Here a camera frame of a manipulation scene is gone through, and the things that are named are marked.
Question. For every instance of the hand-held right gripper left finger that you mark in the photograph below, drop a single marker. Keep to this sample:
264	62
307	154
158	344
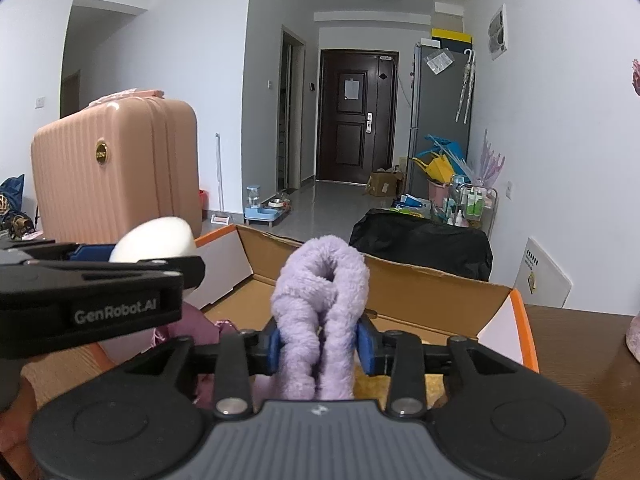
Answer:
274	355

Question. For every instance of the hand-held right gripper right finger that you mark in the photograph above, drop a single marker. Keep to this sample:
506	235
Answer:
366	352

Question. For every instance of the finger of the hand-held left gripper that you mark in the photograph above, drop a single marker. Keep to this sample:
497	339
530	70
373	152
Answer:
125	266
92	252

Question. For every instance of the white egg-shaped soft toy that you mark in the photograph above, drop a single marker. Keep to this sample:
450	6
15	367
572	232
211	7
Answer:
155	237

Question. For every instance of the lavender fluffy headband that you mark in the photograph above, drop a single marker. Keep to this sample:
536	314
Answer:
320	300

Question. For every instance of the purple satin scrunchie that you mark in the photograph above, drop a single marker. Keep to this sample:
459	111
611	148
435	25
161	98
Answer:
200	325

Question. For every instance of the red cardboard box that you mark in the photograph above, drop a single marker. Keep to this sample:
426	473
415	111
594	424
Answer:
425	295

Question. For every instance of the pink ribbed suitcase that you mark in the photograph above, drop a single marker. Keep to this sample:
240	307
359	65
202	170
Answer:
125	160

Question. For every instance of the blue fabric bag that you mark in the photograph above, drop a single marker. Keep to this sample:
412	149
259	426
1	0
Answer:
12	187

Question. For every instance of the black fabric bag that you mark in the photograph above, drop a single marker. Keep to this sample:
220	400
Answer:
420	242

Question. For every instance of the white flat mop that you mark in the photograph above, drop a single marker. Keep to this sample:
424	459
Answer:
218	185

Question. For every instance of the blue pet feeder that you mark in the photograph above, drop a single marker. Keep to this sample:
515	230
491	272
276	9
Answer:
265	210

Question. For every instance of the small brown cardboard box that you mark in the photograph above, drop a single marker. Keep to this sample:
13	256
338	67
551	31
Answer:
382	184

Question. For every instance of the pink plastic bucket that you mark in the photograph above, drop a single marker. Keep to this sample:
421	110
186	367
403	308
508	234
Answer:
439	194

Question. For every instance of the metal storage cart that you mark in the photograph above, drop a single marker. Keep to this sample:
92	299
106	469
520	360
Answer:
472	202

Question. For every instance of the white flat panel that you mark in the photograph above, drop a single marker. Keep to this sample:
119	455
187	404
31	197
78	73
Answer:
542	275

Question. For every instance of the dark brown entrance door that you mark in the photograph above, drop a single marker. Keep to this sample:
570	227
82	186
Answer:
350	150

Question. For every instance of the blue folding rack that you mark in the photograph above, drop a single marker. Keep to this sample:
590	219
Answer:
442	145

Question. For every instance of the silver door lock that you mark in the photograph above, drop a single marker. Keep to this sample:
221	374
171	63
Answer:
369	122

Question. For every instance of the grey refrigerator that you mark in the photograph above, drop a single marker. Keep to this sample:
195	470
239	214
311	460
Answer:
440	110

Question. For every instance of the white paper notice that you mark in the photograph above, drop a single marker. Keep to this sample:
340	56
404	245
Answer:
351	87

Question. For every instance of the white folded umbrella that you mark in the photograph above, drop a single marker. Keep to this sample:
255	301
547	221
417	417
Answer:
466	85

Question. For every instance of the yellow black box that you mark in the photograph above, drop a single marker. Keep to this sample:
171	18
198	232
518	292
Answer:
452	40

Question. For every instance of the white wall switch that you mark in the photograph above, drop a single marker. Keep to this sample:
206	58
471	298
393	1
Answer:
40	102

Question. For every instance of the white wall outlet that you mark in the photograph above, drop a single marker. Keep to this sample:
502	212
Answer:
509	190

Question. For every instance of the white wall panel box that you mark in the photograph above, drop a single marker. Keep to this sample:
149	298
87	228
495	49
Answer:
496	32

